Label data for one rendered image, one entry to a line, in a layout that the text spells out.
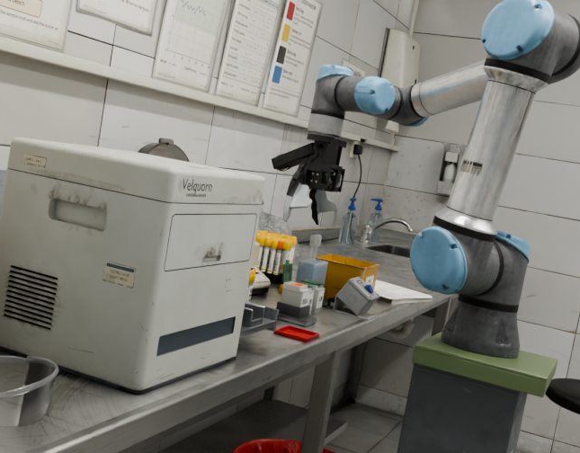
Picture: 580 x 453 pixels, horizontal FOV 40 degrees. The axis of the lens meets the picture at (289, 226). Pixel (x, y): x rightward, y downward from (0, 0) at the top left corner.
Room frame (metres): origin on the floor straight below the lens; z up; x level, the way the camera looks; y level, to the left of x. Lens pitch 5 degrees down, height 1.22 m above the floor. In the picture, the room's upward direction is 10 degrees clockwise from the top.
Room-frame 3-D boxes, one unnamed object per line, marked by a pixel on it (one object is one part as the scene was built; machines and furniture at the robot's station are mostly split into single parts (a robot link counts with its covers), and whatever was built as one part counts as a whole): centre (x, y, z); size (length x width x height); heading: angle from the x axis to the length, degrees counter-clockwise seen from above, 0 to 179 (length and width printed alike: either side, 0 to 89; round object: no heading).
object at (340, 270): (1.99, -0.16, 0.92); 0.13 x 0.13 x 0.10; 69
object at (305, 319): (1.63, -0.04, 0.89); 0.09 x 0.05 x 0.04; 65
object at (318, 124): (1.77, -0.04, 1.29); 0.08 x 0.08 x 0.05
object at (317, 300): (1.77, -0.07, 0.91); 0.05 x 0.04 x 0.07; 67
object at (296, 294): (1.63, -0.04, 0.92); 0.05 x 0.04 x 0.06; 65
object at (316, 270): (1.86, -0.07, 0.92); 0.10 x 0.07 x 0.10; 160
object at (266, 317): (1.34, 0.06, 0.92); 0.21 x 0.07 x 0.05; 157
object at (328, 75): (1.77, -0.04, 1.36); 0.09 x 0.08 x 0.11; 42
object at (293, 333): (1.50, -0.05, 0.88); 0.07 x 0.07 x 0.01; 67
